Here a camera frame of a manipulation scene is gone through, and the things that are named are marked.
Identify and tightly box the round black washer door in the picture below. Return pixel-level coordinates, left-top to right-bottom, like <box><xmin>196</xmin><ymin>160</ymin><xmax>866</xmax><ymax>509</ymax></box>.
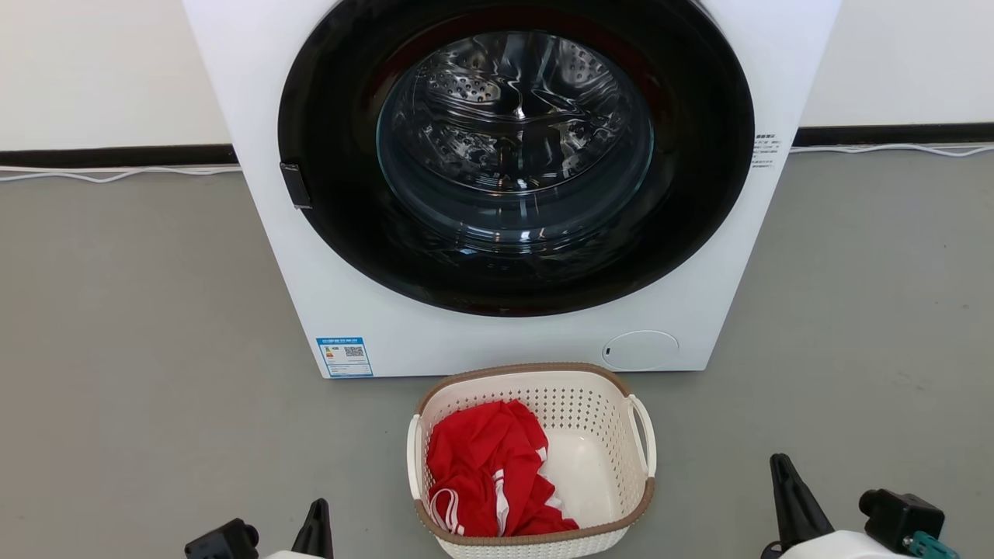
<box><xmin>277</xmin><ymin>0</ymin><xmax>756</xmax><ymax>318</ymax></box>

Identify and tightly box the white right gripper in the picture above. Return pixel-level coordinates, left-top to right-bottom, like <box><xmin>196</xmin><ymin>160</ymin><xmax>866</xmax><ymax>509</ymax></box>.
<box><xmin>769</xmin><ymin>453</ymin><xmax>911</xmax><ymax>559</ymax></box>

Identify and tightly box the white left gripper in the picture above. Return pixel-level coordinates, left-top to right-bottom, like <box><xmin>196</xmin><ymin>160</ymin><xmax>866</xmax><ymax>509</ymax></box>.
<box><xmin>262</xmin><ymin>498</ymin><xmax>335</xmax><ymax>559</ymax></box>

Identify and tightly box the steel washer drum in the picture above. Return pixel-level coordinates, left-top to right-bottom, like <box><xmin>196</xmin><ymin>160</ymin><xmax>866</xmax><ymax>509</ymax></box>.
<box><xmin>377</xmin><ymin>31</ymin><xmax>655</xmax><ymax>234</ymax></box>

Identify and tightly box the cream perforated laundry basket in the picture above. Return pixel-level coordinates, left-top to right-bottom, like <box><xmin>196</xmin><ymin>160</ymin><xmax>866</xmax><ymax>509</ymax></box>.
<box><xmin>406</xmin><ymin>362</ymin><xmax>658</xmax><ymax>559</ymax></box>

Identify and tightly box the round white filter cover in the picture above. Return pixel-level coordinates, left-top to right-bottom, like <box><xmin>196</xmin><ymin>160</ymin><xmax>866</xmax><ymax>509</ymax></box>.
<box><xmin>602</xmin><ymin>330</ymin><xmax>681</xmax><ymax>372</ymax></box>

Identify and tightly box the black door handle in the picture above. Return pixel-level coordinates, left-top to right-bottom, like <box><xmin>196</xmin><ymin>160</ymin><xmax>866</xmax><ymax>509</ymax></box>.
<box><xmin>280</xmin><ymin>161</ymin><xmax>313</xmax><ymax>210</ymax></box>

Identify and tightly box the blue energy label sticker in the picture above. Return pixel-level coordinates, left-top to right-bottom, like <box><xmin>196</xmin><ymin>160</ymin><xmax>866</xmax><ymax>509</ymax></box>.
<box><xmin>316</xmin><ymin>336</ymin><xmax>374</xmax><ymax>379</ymax></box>

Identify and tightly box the white front-load washing machine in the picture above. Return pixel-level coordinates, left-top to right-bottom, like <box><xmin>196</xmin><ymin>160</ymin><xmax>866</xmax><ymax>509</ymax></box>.
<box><xmin>181</xmin><ymin>0</ymin><xmax>843</xmax><ymax>380</ymax></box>

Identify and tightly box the white floor cable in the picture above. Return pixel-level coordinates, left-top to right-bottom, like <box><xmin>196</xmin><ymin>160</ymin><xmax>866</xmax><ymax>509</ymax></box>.
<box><xmin>0</xmin><ymin>164</ymin><xmax>242</xmax><ymax>185</ymax></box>
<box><xmin>787</xmin><ymin>141</ymin><xmax>994</xmax><ymax>159</ymax></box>

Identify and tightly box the red garment with white stripes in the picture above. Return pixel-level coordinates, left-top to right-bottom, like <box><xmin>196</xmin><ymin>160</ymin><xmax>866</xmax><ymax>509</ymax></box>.
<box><xmin>426</xmin><ymin>399</ymin><xmax>580</xmax><ymax>538</ymax></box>

